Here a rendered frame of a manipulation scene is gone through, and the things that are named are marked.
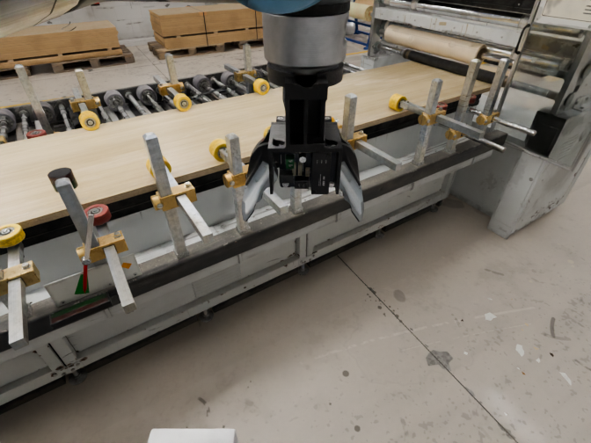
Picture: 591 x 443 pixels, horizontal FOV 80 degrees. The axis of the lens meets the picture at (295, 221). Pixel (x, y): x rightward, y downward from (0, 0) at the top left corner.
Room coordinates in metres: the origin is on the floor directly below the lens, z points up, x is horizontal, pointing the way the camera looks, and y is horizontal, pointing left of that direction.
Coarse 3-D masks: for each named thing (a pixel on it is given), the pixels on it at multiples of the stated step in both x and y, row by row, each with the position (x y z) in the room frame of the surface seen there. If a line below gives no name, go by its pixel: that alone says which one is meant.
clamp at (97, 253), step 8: (120, 232) 0.87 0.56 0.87; (104, 240) 0.83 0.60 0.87; (112, 240) 0.83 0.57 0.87; (120, 240) 0.84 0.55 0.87; (80, 248) 0.80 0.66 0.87; (96, 248) 0.80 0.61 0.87; (120, 248) 0.83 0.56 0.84; (80, 256) 0.78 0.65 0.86; (96, 256) 0.79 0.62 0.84; (104, 256) 0.80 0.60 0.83
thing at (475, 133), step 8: (400, 104) 1.81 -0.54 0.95; (408, 104) 1.77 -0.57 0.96; (416, 112) 1.72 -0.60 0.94; (440, 120) 1.60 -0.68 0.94; (448, 120) 1.57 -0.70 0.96; (456, 120) 1.56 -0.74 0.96; (456, 128) 1.52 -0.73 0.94; (464, 128) 1.49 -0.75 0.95; (472, 128) 1.47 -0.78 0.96; (472, 136) 1.45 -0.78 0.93; (480, 136) 1.43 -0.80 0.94
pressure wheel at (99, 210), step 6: (102, 204) 0.98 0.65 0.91; (84, 210) 0.94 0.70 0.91; (90, 210) 0.95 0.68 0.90; (96, 210) 0.94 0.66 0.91; (102, 210) 0.95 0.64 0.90; (108, 210) 0.95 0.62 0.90; (96, 216) 0.91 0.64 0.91; (102, 216) 0.92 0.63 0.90; (108, 216) 0.94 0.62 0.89; (96, 222) 0.90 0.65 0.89; (102, 222) 0.91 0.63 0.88
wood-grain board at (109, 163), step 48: (240, 96) 2.06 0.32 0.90; (336, 96) 2.06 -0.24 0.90; (384, 96) 2.06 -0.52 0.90; (0, 144) 1.44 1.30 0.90; (48, 144) 1.44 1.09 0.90; (96, 144) 1.44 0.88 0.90; (144, 144) 1.44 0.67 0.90; (192, 144) 1.44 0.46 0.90; (240, 144) 1.44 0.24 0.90; (0, 192) 1.06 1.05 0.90; (48, 192) 1.06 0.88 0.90; (96, 192) 1.06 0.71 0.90; (144, 192) 1.10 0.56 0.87
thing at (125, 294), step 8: (104, 224) 0.93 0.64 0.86; (104, 232) 0.89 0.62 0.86; (104, 248) 0.81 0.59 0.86; (112, 248) 0.81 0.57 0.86; (112, 256) 0.77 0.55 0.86; (112, 264) 0.74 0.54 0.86; (120, 264) 0.76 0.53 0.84; (112, 272) 0.71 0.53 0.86; (120, 272) 0.71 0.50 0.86; (120, 280) 0.68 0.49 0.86; (120, 288) 0.65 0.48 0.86; (128, 288) 0.65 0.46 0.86; (120, 296) 0.62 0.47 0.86; (128, 296) 0.62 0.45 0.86; (128, 304) 0.59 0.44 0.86; (128, 312) 0.59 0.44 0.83
